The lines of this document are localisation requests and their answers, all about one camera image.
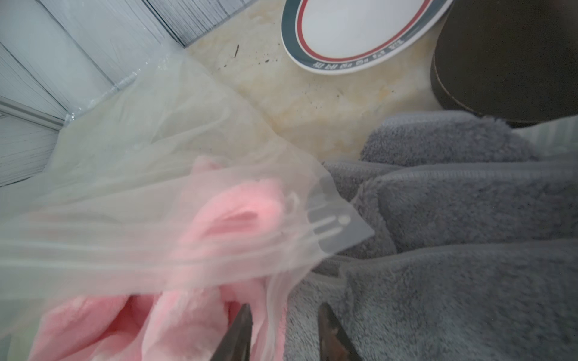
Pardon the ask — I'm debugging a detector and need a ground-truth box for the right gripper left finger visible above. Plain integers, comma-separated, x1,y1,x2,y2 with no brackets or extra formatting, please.
210,304,253,361

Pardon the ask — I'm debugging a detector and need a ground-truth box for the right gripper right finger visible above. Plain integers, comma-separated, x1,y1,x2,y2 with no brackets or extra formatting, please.
318,302,362,361

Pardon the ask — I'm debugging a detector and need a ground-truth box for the pink fluffy towel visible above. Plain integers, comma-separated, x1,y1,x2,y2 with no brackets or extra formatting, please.
30,157,291,360

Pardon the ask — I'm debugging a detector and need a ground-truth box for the clear plastic vacuum bag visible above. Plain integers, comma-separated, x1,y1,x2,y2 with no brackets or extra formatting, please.
1,42,373,359

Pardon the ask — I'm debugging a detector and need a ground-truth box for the grey fluffy towel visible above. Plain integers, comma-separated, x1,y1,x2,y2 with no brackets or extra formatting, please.
282,111,577,360

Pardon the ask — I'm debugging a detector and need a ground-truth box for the white plate green red rim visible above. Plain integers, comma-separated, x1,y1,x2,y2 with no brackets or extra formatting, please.
281,0,452,75

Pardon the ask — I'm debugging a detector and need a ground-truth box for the metal cup stand dark base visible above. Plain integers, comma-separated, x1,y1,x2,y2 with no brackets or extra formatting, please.
430,1,577,128

